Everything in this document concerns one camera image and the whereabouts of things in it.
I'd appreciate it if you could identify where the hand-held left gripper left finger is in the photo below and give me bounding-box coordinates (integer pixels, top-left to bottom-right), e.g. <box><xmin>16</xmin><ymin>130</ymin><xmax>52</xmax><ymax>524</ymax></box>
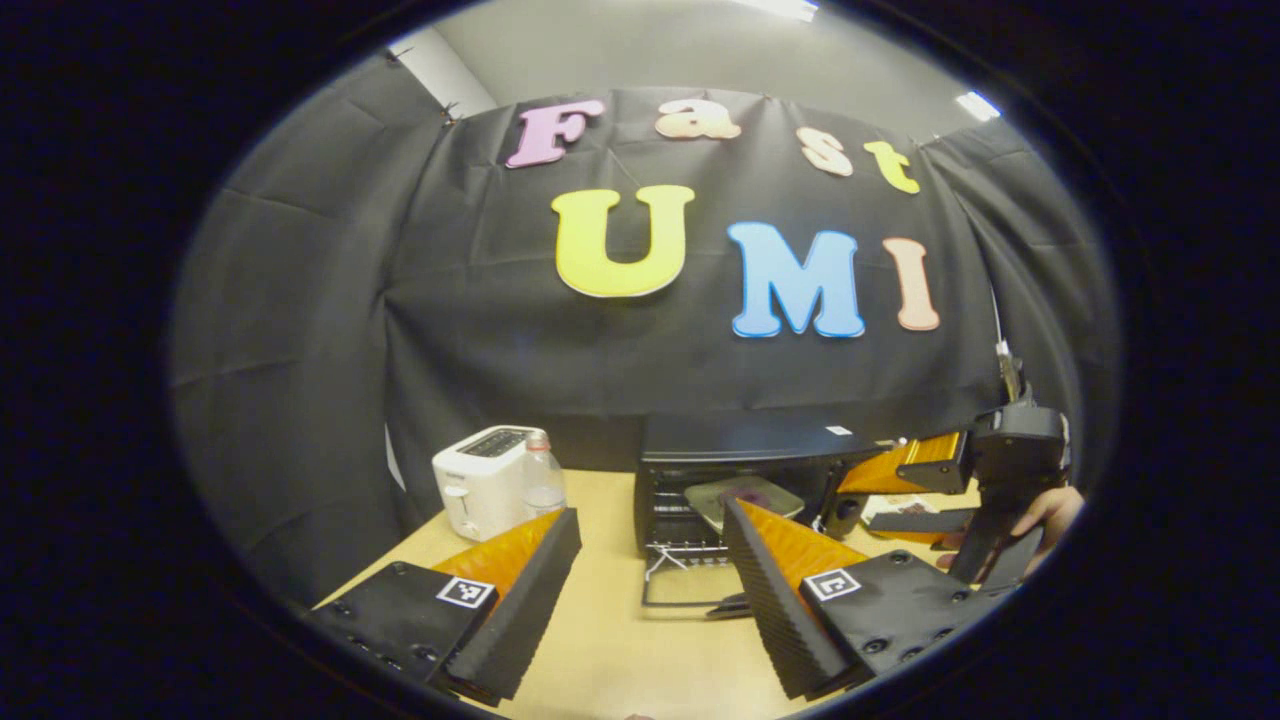
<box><xmin>300</xmin><ymin>507</ymin><xmax>583</xmax><ymax>706</ymax></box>

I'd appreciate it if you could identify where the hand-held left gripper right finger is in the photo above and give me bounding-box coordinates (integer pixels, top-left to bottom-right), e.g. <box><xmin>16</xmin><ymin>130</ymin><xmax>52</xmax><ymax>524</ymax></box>
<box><xmin>722</xmin><ymin>497</ymin><xmax>1001</xmax><ymax>701</ymax></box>

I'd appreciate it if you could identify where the black electric oven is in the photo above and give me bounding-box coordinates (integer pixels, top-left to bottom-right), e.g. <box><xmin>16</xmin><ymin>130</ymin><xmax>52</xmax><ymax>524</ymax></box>
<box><xmin>633</xmin><ymin>408</ymin><xmax>906</xmax><ymax>623</ymax></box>

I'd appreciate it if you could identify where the clear plastic bottle red label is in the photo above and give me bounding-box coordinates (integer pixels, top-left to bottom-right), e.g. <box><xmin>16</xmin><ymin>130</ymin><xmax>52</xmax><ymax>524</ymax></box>
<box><xmin>522</xmin><ymin>431</ymin><xmax>568</xmax><ymax>519</ymax></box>

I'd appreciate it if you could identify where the white toaster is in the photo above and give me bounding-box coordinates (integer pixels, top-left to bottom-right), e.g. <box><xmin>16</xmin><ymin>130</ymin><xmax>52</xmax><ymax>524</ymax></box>
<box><xmin>432</xmin><ymin>425</ymin><xmax>549</xmax><ymax>542</ymax></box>

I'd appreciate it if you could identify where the black backdrop cloth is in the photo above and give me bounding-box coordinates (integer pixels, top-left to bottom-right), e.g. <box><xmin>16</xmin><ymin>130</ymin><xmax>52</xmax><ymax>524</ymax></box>
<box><xmin>168</xmin><ymin>50</ymin><xmax>1121</xmax><ymax>611</ymax></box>

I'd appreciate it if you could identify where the large ceiling light panel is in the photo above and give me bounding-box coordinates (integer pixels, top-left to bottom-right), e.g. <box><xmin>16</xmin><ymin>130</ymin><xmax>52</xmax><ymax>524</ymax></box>
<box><xmin>735</xmin><ymin>0</ymin><xmax>821</xmax><ymax>23</ymax></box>

